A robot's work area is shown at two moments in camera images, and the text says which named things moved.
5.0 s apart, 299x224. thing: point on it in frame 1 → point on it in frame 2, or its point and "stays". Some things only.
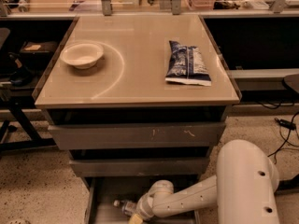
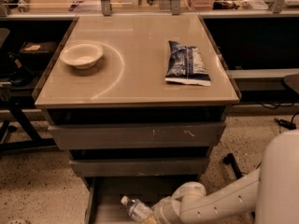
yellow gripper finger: (135, 219) → (150, 220)
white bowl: (81, 55) stays
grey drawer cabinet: (135, 99) stays
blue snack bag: (187, 66) stays
